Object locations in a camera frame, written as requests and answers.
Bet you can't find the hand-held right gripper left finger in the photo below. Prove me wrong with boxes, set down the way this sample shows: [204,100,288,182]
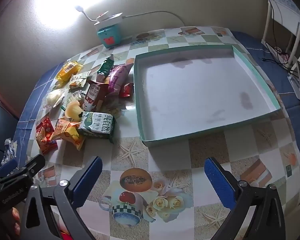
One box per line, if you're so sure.
[20,156,103,240]

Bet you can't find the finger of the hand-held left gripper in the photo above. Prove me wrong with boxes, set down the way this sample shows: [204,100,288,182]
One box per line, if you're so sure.
[0,158,18,181]
[15,154,46,181]

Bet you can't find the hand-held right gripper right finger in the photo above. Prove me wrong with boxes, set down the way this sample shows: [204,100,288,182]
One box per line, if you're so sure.
[204,157,287,240]

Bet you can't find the green-edged clear cracker packet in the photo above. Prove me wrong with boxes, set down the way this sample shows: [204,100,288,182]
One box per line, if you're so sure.
[64,90,87,105]

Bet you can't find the cream biscuit packet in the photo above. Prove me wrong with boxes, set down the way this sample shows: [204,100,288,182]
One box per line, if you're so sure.
[69,71,92,90]

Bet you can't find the teal cardboard box tray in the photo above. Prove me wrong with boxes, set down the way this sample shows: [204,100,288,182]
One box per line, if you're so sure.
[133,44,282,148]

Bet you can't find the yellow cake packet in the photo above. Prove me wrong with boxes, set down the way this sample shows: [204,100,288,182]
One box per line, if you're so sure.
[55,61,84,82]

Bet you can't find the person's left hand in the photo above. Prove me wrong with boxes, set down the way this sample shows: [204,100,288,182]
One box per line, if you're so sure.
[11,206,22,234]

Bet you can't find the crumpled white blue wrapper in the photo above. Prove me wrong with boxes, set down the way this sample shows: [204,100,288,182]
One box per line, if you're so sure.
[1,139,18,165]

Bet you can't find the red orange snack packet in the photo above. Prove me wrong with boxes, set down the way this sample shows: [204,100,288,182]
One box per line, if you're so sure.
[36,116,58,155]

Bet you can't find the orange yellow snack packet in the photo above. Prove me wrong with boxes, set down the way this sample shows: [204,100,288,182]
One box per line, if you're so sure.
[54,119,85,151]

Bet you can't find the dark cabinet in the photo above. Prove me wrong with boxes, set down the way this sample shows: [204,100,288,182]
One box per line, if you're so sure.
[0,85,20,165]

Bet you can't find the green white biscuit packet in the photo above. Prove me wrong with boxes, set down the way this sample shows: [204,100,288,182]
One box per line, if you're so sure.
[79,112,117,144]

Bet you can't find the printed checkered tablecloth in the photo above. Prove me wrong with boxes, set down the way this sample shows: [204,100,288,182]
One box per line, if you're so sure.
[16,26,300,240]

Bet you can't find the yellow jelly cup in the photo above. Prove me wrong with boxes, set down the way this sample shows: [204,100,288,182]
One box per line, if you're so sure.
[65,101,84,120]

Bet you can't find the clear packet white round pastry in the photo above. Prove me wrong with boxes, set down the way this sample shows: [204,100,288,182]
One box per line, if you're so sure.
[44,88,65,108]

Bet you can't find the dark red white snack packet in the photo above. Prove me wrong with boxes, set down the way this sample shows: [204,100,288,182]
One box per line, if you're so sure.
[82,80,110,112]

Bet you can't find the small red snack packet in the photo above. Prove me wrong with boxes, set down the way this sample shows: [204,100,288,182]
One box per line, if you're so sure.
[119,82,134,98]

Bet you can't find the purple snack packet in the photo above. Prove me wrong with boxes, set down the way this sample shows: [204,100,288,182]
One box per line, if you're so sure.
[107,64,130,93]

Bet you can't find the green white cracker packet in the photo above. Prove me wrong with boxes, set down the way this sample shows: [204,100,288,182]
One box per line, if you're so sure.
[97,55,115,77]

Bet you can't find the teal toy box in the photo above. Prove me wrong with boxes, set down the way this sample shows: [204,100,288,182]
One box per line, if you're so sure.
[96,21,123,48]

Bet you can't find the white gooseneck lamp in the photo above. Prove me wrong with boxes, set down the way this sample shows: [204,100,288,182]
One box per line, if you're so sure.
[74,5,108,23]

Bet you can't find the white power strip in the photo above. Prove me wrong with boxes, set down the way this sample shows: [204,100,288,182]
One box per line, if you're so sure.
[94,11,125,28]

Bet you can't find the white chair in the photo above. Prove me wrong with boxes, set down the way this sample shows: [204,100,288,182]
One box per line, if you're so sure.
[261,0,300,79]

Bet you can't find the black cable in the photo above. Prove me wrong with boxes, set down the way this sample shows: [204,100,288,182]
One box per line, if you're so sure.
[262,0,300,78]

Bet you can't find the white power cable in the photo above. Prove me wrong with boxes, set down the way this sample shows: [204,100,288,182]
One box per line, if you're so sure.
[122,10,187,28]

